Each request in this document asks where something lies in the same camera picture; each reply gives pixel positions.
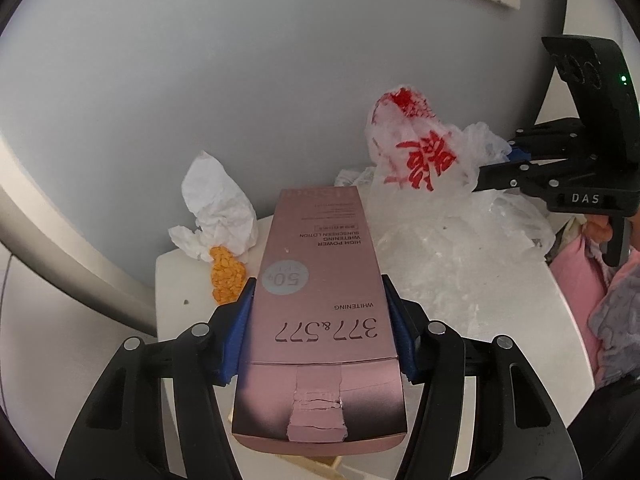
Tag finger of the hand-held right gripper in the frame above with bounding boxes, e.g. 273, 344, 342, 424
472, 155, 581, 196
507, 119, 593, 161

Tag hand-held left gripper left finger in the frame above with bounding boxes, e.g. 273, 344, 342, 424
55, 276, 258, 480

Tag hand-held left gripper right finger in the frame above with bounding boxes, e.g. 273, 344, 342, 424
381, 274, 581, 480

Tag pink cardboard box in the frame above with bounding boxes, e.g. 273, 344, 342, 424
231, 187, 412, 457

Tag white red-printed plastic bag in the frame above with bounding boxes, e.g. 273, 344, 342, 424
364, 85, 513, 196

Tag white tissue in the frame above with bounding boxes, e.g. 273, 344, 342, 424
168, 150, 259, 264

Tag person's right hand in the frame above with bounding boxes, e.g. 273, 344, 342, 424
585, 215, 613, 243

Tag clear crumpled plastic bag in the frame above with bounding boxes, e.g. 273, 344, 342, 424
335, 165, 556, 303

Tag white bedside cabinet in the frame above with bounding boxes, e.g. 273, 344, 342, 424
155, 210, 596, 480

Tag pink cloth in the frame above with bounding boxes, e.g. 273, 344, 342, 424
550, 210, 640, 323

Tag grey textured blanket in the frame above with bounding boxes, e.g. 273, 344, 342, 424
587, 250, 640, 386

